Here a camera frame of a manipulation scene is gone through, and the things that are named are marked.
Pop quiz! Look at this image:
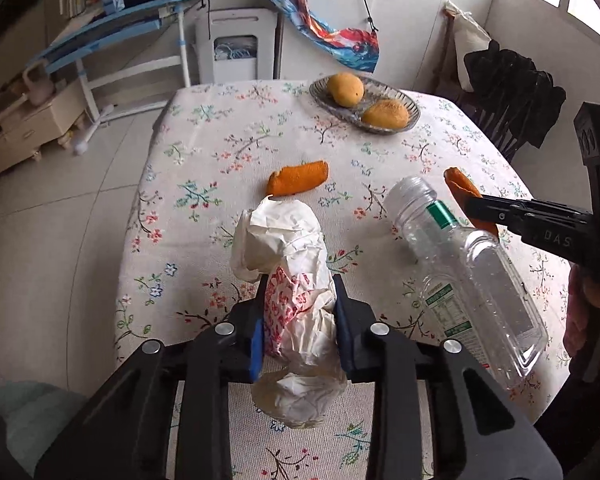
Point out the person's right forearm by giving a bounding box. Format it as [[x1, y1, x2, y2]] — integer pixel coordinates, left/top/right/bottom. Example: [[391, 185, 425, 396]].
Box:
[[532, 360, 600, 478]]

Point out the white plastic stool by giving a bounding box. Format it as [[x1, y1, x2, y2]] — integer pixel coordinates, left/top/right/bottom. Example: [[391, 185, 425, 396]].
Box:
[[195, 7, 281, 85]]

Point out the white wall cabinet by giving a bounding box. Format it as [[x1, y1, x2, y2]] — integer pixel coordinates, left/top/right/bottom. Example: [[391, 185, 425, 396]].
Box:
[[370, 0, 496, 96]]

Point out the pink kettlebell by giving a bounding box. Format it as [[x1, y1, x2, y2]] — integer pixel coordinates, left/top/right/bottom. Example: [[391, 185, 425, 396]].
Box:
[[22, 65, 56, 107]]

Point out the clear plastic bottle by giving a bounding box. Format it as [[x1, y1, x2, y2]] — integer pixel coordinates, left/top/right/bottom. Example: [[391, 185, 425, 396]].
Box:
[[382, 175, 549, 388]]

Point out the orange peel piece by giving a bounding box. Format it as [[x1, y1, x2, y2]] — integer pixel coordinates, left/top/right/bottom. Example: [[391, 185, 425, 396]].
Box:
[[266, 160, 329, 197], [443, 167, 501, 238]]

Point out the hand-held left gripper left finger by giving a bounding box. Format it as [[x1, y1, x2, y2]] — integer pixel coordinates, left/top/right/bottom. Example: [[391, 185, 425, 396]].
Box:
[[32, 272, 271, 480]]

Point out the person's right hand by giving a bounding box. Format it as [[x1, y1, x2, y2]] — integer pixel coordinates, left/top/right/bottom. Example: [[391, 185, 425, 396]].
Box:
[[564, 267, 590, 361]]

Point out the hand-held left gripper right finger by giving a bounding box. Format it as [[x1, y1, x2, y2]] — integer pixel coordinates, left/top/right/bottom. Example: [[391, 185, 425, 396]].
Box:
[[332, 274, 563, 480]]

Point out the cream television cabinet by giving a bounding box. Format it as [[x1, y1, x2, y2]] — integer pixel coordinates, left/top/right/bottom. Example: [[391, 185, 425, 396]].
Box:
[[0, 72, 88, 186]]

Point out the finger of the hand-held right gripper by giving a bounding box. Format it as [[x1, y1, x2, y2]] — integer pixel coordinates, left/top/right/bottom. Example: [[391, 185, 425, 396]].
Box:
[[462, 195, 531, 238]]

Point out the colourful hanging bag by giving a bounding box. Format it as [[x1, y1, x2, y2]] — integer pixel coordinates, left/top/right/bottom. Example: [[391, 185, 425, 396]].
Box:
[[261, 0, 382, 73]]

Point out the blue study desk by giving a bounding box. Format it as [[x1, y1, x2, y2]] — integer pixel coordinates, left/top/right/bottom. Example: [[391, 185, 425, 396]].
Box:
[[24, 0, 201, 156]]

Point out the dark wooden chair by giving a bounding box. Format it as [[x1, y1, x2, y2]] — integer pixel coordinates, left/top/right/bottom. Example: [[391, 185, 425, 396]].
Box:
[[432, 10, 536, 163]]

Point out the cream canvas bag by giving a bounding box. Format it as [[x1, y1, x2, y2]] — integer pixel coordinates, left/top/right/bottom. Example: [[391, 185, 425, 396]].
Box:
[[442, 0, 493, 91]]

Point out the glass fruit dish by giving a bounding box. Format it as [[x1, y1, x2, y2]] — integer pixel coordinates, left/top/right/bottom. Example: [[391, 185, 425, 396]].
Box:
[[309, 75, 422, 135]]

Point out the oval speckled yellow fruit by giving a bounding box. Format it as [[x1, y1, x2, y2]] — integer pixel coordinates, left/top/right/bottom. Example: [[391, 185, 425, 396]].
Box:
[[361, 99, 410, 130]]

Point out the teal seat cushion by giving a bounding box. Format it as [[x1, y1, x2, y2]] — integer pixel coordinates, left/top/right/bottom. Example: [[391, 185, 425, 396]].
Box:
[[0, 380, 88, 478]]

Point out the white red-printed paper wrapper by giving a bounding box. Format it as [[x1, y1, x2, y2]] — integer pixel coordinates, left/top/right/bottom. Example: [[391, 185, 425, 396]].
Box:
[[230, 196, 349, 430]]

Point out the black jacket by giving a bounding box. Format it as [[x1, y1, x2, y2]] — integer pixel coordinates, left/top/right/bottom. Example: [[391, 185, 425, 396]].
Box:
[[462, 40, 567, 133]]

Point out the floral tablecloth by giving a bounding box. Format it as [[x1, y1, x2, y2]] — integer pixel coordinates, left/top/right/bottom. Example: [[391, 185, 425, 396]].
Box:
[[112, 79, 581, 480]]

